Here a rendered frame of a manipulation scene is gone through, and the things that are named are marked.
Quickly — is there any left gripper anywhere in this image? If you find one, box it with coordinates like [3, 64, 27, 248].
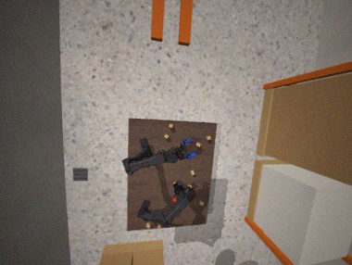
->
[181, 140, 196, 160]

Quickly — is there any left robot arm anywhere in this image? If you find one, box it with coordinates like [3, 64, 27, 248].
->
[122, 138, 187, 175]

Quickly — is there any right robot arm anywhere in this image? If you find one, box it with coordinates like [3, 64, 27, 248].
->
[137, 183, 194, 228]

